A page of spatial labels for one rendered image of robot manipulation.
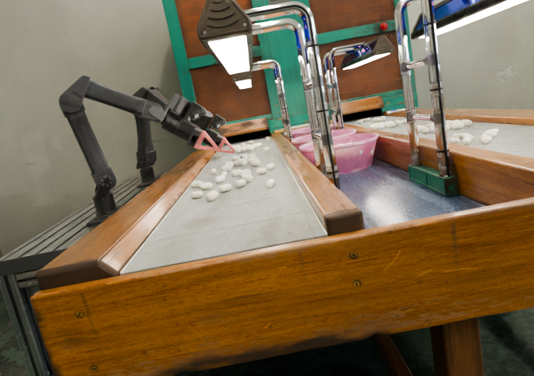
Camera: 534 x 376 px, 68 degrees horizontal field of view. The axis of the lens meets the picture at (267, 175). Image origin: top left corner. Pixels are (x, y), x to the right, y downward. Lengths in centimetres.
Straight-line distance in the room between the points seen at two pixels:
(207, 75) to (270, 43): 41
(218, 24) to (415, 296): 48
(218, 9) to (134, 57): 264
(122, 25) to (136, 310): 283
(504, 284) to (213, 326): 42
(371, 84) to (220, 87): 89
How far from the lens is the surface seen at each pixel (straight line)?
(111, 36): 329
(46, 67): 343
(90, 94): 136
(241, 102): 235
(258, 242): 58
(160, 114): 138
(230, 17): 60
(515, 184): 76
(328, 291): 58
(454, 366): 77
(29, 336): 129
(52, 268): 65
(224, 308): 58
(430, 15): 90
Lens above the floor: 93
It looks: 10 degrees down
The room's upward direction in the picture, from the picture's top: 11 degrees counter-clockwise
